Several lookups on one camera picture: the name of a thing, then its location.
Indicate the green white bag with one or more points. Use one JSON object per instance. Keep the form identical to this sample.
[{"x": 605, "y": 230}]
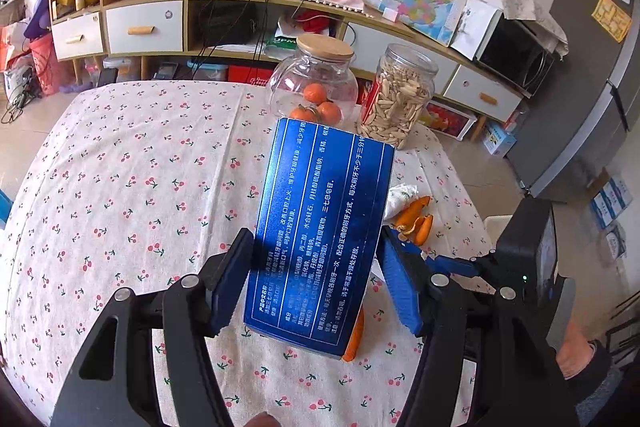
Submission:
[{"x": 282, "y": 47}]

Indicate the white printed tissue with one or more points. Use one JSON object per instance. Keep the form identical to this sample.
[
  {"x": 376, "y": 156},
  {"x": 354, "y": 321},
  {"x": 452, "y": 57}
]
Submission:
[{"x": 402, "y": 199}]

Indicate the orange peel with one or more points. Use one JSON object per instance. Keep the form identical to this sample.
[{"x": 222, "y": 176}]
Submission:
[
  {"x": 422, "y": 231},
  {"x": 412, "y": 209},
  {"x": 355, "y": 337}
]

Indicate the blue cardboard box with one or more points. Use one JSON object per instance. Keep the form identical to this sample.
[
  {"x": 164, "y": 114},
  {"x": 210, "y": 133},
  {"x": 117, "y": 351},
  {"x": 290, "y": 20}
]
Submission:
[{"x": 320, "y": 232}]

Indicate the person's left hand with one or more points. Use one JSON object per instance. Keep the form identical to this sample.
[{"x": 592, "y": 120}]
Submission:
[{"x": 264, "y": 421}]

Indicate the person's right forearm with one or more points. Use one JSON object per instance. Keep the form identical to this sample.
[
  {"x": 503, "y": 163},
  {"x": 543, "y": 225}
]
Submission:
[{"x": 575, "y": 352}]

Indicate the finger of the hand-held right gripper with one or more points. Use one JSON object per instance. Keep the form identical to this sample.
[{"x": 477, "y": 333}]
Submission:
[{"x": 450, "y": 265}]

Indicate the black electronic device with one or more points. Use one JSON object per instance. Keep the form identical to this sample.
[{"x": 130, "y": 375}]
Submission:
[{"x": 225, "y": 24}]

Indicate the clear plastic seed jar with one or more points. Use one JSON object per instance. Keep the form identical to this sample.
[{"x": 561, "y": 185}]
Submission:
[{"x": 395, "y": 102}]

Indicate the white paper bag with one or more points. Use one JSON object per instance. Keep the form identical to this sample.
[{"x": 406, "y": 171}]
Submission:
[{"x": 475, "y": 24}]

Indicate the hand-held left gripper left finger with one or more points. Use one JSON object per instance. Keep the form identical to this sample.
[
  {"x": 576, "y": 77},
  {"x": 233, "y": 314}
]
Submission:
[{"x": 230, "y": 287}]

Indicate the red carton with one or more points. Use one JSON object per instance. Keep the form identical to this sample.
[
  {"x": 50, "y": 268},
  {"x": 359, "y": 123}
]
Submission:
[{"x": 250, "y": 75}]

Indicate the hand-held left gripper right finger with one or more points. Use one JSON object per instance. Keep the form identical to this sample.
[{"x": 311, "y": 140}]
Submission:
[{"x": 402, "y": 287}]

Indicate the black microwave oven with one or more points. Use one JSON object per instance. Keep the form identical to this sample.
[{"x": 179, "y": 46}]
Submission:
[{"x": 515, "y": 54}]

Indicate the blue white carton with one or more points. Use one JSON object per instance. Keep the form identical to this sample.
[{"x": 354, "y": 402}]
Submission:
[{"x": 499, "y": 139}]

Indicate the yellow paper sheet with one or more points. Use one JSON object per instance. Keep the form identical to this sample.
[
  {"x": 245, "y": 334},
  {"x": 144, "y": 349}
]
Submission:
[{"x": 611, "y": 17}]

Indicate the stack of blue white cartons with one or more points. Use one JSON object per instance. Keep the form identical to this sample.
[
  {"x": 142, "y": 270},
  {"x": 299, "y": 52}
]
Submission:
[{"x": 612, "y": 202}]

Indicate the grey refrigerator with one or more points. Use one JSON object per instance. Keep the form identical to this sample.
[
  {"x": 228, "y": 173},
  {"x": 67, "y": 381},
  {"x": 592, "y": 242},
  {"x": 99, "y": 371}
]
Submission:
[{"x": 575, "y": 82}]

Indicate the small white cube box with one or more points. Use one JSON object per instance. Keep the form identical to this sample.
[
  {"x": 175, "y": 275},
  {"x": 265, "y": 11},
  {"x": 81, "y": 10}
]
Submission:
[{"x": 391, "y": 15}]

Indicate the tangerine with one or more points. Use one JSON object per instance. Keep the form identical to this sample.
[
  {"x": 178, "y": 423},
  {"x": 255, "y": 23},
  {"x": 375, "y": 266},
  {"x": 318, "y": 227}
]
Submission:
[
  {"x": 328, "y": 112},
  {"x": 302, "y": 113},
  {"x": 316, "y": 93}
]

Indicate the glass jar with oranges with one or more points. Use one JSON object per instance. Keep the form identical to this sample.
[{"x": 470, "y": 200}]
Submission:
[{"x": 287, "y": 79}]

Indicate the purple bag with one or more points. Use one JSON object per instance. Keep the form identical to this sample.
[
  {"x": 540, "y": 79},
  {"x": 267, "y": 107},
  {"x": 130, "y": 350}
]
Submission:
[{"x": 39, "y": 14}]

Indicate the orange red bag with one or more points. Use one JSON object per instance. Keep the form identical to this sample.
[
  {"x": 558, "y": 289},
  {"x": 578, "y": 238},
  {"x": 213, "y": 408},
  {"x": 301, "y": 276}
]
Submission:
[{"x": 12, "y": 47}]

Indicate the red cloth bundle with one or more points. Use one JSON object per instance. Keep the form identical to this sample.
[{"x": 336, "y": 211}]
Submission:
[{"x": 320, "y": 21}]

